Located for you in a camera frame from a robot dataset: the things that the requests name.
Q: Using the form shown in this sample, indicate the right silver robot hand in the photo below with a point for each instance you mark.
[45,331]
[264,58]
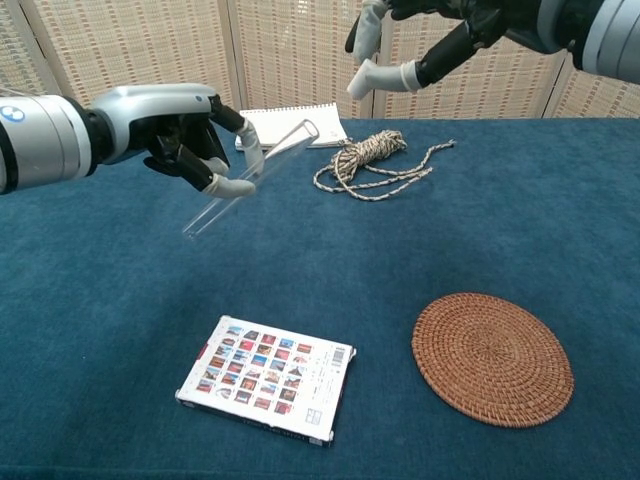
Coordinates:
[490,17]

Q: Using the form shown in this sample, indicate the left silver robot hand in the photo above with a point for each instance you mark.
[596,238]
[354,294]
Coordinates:
[150,115]

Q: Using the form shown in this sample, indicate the transparent glass test tube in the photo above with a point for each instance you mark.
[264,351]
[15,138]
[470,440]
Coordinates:
[285,147]

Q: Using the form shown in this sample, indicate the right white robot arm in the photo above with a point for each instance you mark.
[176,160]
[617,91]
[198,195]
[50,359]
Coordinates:
[605,35]

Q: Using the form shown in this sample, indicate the woven bamboo folding screen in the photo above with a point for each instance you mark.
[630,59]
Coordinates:
[290,50]

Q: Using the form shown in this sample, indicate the white spiral notebook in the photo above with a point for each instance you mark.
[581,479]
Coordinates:
[325,125]

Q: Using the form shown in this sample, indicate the blue carpet table cover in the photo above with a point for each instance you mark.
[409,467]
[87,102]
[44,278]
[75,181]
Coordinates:
[320,270]

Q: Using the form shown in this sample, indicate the picture card booklet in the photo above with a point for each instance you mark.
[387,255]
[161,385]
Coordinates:
[265,375]

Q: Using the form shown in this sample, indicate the round woven rattan placemat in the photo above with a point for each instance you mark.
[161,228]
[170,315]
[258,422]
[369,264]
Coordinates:
[492,360]

